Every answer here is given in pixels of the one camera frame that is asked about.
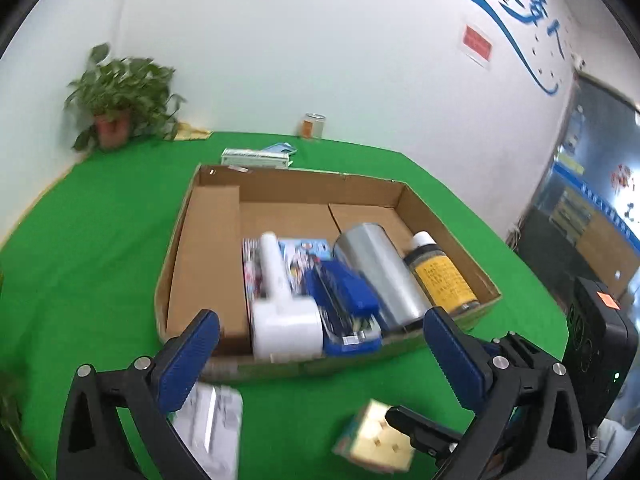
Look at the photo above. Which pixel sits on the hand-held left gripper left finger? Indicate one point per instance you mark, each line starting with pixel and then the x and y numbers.
pixel 190 360

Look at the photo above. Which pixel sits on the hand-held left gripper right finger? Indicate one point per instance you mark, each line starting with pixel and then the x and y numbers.
pixel 455 355

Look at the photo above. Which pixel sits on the blue stapler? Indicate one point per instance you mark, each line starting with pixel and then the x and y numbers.
pixel 350 295

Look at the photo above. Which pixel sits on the grey blister pack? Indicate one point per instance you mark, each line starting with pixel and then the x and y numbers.
pixel 215 425

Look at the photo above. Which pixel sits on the glass door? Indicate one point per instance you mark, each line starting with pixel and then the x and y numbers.
pixel 575 200

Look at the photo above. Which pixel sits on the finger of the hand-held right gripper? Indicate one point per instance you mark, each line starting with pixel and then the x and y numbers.
pixel 430 435
pixel 522 352

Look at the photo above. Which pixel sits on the pale yellow cube box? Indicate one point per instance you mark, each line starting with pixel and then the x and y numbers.
pixel 370 440

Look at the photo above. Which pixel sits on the white green carton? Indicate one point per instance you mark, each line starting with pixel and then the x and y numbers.
pixel 255 157

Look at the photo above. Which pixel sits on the yellow label jar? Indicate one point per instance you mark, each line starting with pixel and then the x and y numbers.
pixel 442 277

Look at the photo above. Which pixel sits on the potted green plant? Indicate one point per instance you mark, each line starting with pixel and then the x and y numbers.
pixel 112 127

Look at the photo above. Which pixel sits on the brown cardboard box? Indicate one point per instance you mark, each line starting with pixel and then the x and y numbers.
pixel 210 260

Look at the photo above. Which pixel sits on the white handheld device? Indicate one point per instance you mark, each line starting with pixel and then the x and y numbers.
pixel 285 325

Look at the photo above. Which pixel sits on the small glass jar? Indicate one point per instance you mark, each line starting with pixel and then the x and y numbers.
pixel 312 127

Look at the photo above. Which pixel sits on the red wall sign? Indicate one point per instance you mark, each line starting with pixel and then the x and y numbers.
pixel 476 42

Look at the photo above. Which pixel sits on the yellow cloth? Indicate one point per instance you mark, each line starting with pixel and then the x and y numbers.
pixel 192 133

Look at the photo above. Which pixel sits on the silver metal can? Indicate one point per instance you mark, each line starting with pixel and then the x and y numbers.
pixel 385 275

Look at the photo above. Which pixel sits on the colourful printed puzzle box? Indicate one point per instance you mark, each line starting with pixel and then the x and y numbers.
pixel 300 255

